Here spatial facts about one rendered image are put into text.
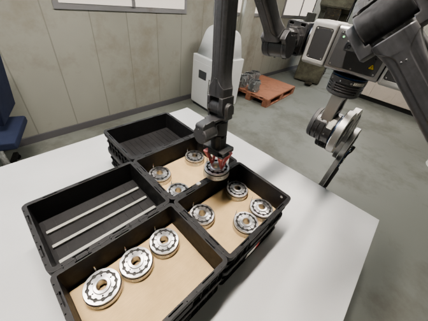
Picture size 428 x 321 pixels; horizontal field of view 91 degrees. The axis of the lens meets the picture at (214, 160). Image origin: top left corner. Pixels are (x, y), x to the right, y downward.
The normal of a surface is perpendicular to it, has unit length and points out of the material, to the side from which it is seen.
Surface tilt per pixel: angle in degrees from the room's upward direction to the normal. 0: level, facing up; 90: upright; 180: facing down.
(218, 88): 88
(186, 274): 0
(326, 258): 0
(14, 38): 90
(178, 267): 0
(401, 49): 87
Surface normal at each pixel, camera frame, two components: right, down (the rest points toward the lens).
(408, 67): -0.72, 0.33
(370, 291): 0.12, -0.77
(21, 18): 0.72, 0.51
